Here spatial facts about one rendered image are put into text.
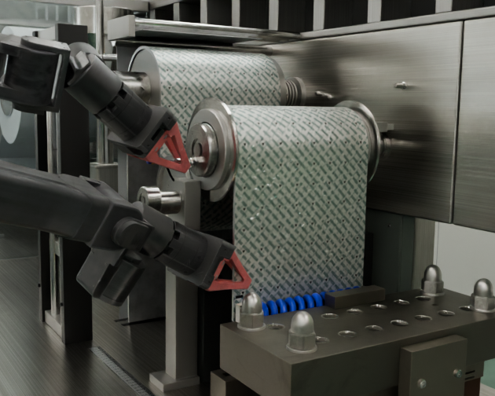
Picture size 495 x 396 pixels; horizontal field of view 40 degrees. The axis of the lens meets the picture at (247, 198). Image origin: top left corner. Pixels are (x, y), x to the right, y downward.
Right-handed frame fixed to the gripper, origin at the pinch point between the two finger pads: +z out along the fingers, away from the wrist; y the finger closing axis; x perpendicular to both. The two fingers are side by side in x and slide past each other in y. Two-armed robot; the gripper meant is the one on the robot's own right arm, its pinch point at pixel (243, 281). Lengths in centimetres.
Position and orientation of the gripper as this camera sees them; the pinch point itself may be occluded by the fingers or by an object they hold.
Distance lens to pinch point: 94.5
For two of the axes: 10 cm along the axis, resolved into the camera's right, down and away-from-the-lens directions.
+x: 4.4, -8.9, 1.5
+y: 5.3, 1.2, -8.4
